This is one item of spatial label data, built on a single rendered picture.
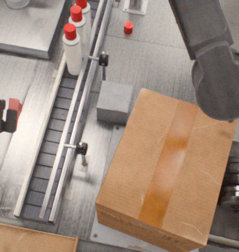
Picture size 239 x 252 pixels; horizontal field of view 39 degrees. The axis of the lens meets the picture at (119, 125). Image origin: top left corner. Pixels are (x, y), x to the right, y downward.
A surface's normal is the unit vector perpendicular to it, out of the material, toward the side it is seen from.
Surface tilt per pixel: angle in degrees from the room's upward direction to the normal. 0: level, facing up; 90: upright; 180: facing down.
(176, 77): 0
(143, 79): 0
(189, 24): 46
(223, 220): 0
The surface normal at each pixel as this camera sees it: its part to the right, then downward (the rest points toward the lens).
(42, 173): 0.04, -0.42
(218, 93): -0.15, 0.41
